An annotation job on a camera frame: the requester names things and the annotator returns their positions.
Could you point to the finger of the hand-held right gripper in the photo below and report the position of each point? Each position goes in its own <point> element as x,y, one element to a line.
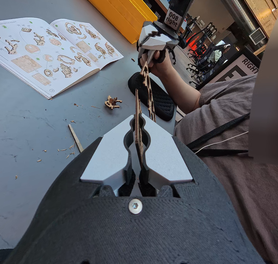
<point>158,41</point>
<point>145,29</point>

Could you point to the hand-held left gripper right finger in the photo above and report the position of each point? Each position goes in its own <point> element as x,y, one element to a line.
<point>167,160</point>

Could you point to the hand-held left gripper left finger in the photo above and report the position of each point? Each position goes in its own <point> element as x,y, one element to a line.
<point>104,160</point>

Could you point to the plywood sheet with round holes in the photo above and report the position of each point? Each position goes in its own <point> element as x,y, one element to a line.
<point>145,70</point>

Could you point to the narrow plywood part piece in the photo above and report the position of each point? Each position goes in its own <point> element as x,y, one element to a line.
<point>137,105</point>

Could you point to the person's right forearm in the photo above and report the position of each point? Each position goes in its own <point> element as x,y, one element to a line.
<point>182,92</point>

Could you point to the small wooden model assembly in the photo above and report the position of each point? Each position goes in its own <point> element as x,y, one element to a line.
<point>111,103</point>

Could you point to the person's right hand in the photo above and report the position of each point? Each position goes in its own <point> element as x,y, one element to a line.
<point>161,67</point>

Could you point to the thin wooden stick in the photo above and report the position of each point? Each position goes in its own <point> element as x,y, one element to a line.
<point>76,138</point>

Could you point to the yellow plastic bin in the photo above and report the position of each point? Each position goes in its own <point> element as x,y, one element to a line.
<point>117,6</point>

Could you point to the row of black office chairs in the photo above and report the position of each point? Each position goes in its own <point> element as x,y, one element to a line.
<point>202,60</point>

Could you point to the black padded wrist rest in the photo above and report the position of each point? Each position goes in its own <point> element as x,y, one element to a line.
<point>160,101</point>

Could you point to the person in grey shirt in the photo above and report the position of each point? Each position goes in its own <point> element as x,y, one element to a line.
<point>228,181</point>

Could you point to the scattered wood splinters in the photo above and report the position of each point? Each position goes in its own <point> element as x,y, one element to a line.
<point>39,160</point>

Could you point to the black and white sign board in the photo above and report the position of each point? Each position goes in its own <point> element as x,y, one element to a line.
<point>234,71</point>

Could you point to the open instruction booklet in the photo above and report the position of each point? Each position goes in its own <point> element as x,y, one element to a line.
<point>65,51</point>

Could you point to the silver ventilation duct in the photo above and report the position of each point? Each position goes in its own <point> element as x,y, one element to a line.
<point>236,3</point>

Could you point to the white wall vent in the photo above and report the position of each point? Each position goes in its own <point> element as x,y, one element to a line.
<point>257,36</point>

